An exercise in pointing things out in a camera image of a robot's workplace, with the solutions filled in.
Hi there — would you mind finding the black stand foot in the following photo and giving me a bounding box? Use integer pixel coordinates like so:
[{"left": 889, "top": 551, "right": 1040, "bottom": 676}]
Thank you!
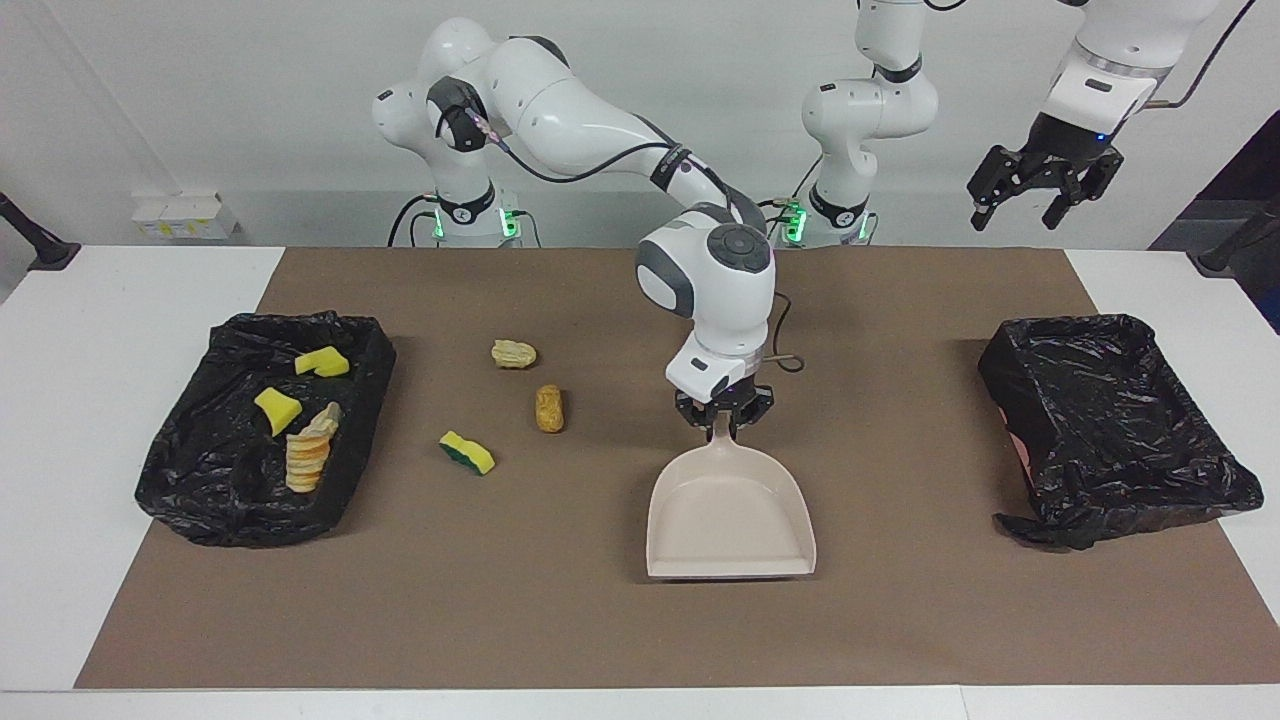
[
  {"left": 1188, "top": 195, "right": 1280, "bottom": 278},
  {"left": 0, "top": 192, "right": 82, "bottom": 272}
]

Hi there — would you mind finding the beige plastic dustpan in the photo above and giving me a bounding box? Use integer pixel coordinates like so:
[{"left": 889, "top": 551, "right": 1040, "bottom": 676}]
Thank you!
[{"left": 646, "top": 408, "right": 817, "bottom": 581}]

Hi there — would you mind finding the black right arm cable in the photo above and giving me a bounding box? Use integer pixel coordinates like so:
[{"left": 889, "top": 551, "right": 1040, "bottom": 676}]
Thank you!
[{"left": 430, "top": 75, "right": 806, "bottom": 373}]

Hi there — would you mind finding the black background panel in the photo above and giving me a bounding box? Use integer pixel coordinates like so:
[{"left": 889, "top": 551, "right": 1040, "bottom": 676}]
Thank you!
[{"left": 1150, "top": 110, "right": 1280, "bottom": 336}]

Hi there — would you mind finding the black bag lined pink bin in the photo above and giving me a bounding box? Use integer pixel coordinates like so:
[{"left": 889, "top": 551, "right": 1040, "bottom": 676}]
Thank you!
[{"left": 978, "top": 314, "right": 1265, "bottom": 551}]

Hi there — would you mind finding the white wall socket box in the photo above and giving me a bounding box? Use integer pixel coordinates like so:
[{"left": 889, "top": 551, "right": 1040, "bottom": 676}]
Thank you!
[{"left": 132, "top": 193, "right": 239, "bottom": 240}]

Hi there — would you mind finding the black right base cable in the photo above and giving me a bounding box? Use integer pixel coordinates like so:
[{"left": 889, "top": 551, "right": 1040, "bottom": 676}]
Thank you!
[{"left": 388, "top": 193, "right": 441, "bottom": 248}]

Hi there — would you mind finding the black base cable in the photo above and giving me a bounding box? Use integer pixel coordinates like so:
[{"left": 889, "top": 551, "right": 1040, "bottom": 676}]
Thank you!
[
  {"left": 758, "top": 150, "right": 829, "bottom": 248},
  {"left": 388, "top": 193, "right": 441, "bottom": 248}
]

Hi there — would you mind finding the yellow green sponge piece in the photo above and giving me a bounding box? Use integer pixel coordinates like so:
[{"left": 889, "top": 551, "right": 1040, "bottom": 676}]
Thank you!
[{"left": 438, "top": 430, "right": 496, "bottom": 477}]

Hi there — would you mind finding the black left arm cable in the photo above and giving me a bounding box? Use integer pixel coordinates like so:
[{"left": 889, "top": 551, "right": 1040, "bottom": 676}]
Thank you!
[{"left": 1150, "top": 0, "right": 1256, "bottom": 109}]

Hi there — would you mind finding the brown table mat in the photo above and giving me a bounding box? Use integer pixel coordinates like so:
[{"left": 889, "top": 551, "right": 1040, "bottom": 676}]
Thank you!
[{"left": 75, "top": 247, "right": 1280, "bottom": 689}]

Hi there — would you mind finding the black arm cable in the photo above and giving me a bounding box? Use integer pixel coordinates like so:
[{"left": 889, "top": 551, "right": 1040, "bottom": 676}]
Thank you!
[
  {"left": 1150, "top": 0, "right": 1256, "bottom": 109},
  {"left": 430, "top": 75, "right": 806, "bottom": 373}
]

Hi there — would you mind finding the black left base cable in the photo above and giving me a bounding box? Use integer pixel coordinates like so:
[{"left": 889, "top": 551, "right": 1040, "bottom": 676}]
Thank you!
[{"left": 758, "top": 150, "right": 829, "bottom": 248}]

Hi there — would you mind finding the yellow sponge scrap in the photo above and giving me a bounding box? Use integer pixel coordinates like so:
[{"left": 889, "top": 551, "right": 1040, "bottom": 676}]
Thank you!
[
  {"left": 254, "top": 387, "right": 304, "bottom": 438},
  {"left": 294, "top": 346, "right": 352, "bottom": 378}
]

